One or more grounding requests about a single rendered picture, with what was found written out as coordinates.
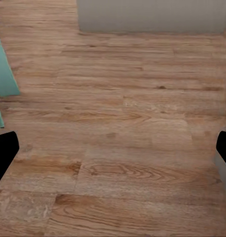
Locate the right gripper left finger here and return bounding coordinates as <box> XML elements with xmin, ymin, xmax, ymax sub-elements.
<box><xmin>0</xmin><ymin>131</ymin><xmax>19</xmax><ymax>180</ymax></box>

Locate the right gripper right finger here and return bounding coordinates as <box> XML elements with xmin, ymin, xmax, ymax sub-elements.
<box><xmin>216</xmin><ymin>131</ymin><xmax>226</xmax><ymax>162</ymax></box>

